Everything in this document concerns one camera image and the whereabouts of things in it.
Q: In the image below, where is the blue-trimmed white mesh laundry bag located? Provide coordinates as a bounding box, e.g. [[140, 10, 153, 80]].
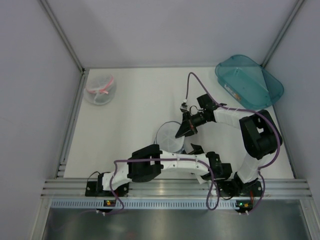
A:
[[153, 121, 185, 154]]

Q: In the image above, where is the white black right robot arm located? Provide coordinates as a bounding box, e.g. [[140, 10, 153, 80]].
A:
[[175, 94, 283, 195]]

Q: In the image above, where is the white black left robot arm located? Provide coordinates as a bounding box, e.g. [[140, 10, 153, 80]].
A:
[[96, 144, 232, 192]]

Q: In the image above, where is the teal plastic tray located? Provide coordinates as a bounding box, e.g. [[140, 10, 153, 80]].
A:
[[215, 54, 284, 111]]

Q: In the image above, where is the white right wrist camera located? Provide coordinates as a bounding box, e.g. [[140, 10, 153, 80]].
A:
[[179, 99, 189, 113]]

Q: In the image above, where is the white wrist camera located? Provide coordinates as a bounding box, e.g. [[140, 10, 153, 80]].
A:
[[196, 175, 208, 185], [179, 99, 189, 113]]

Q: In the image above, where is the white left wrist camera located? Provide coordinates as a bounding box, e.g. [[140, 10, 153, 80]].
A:
[[196, 175, 208, 185]]

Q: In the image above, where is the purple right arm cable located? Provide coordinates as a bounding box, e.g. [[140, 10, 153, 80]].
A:
[[184, 72, 281, 215]]

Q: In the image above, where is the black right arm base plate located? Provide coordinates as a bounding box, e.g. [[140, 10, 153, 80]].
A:
[[217, 180, 263, 199]]

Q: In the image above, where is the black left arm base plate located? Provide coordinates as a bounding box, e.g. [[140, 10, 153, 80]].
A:
[[85, 181, 129, 197]]

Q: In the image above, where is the aluminium front rail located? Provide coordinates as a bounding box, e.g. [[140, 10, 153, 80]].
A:
[[40, 178, 312, 200]]

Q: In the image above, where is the white slotted cable duct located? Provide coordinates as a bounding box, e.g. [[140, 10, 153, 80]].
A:
[[51, 198, 251, 210]]

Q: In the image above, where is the right aluminium corner post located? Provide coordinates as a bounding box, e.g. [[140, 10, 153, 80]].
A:
[[260, 0, 307, 68]]

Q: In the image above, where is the aluminium corner post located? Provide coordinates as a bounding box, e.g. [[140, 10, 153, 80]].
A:
[[260, 0, 307, 68], [38, 0, 85, 73]]

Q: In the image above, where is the left aluminium corner post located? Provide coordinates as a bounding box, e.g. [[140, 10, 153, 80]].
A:
[[38, 0, 85, 73]]

